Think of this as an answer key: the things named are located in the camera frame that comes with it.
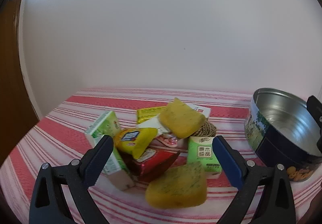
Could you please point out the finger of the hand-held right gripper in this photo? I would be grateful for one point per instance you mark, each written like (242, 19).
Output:
(315, 113)

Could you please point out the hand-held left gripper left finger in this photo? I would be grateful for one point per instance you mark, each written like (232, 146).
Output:
(98, 161)

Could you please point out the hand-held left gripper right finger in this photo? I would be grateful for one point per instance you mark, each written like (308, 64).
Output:
(226, 161)

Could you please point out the green white drink carton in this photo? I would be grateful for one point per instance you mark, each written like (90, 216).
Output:
(103, 126)
(118, 171)

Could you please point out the round metal tin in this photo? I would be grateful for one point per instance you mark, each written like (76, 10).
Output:
(281, 113)

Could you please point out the ball of twine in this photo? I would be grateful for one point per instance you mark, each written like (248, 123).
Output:
(207, 129)

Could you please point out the yellow snack packet blue label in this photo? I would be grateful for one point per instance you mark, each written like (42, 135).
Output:
(133, 143)

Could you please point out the yellow sponge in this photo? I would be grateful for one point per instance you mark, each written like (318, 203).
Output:
(182, 119)
(176, 186)

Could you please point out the red snack packet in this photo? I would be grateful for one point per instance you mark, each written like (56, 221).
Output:
(156, 163)

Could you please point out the pink flower snack packet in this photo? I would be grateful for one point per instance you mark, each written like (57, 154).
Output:
(168, 142)

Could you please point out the white plastic packet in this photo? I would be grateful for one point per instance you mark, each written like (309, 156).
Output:
(151, 123)

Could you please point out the plain yellow packet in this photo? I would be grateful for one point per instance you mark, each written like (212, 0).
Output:
(148, 113)

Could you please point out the red white striped cloth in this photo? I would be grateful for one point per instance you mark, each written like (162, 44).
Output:
(63, 118)

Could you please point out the brown wooden door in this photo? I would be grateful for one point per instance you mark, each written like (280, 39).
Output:
(12, 75)

